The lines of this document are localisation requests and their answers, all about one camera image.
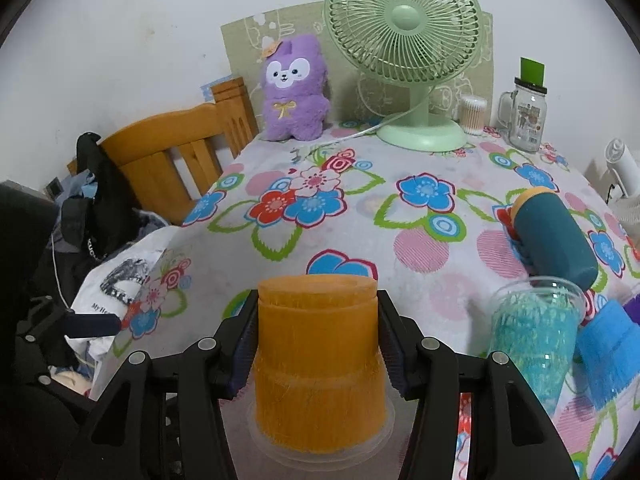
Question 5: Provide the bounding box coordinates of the black bag on chair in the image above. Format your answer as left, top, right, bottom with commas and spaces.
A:
75, 132, 141, 261

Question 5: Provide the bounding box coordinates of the beige printed board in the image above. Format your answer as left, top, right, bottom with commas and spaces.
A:
221, 2, 496, 136

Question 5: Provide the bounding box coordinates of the blue patterned paper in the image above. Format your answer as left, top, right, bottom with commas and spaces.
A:
200, 77, 233, 102

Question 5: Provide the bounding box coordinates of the wooden chair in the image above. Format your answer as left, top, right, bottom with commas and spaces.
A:
67, 77, 260, 226

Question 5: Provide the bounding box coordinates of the green desk fan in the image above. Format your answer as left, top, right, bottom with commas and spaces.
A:
324, 0, 483, 153

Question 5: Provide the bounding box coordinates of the dark blue handle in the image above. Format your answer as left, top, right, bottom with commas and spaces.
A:
65, 312, 123, 338

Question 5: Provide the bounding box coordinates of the glass mug jar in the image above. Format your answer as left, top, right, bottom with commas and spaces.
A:
497, 77, 548, 153

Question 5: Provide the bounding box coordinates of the white fan cable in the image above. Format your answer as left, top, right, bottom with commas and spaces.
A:
290, 105, 426, 163

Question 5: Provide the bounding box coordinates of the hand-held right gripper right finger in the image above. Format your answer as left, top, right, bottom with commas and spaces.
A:
376, 290, 568, 480

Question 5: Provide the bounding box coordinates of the blue cup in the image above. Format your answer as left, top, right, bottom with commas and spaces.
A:
572, 300, 640, 411

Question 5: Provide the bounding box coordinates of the white hair dryer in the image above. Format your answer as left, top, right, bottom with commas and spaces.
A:
602, 137, 640, 241

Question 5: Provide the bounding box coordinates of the cotton swab container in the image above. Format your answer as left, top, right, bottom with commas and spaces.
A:
459, 95, 488, 136

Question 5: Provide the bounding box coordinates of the green card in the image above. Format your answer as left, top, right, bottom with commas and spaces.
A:
519, 57, 547, 88

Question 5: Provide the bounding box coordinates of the clear cup with teal filling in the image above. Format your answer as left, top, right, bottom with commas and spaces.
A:
487, 276, 586, 418

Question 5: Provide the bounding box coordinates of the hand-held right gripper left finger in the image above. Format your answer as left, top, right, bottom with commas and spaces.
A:
55, 290, 262, 480

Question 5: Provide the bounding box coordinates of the orange cup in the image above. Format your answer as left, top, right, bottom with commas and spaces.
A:
247, 275, 397, 463

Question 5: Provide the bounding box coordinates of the white printed bag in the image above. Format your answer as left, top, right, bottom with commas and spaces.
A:
70, 227, 173, 361

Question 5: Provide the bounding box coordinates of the teal bottle with orange cap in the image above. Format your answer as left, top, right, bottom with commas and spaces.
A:
507, 186, 599, 291

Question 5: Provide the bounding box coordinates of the purple plush toy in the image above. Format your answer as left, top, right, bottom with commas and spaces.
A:
260, 34, 332, 142

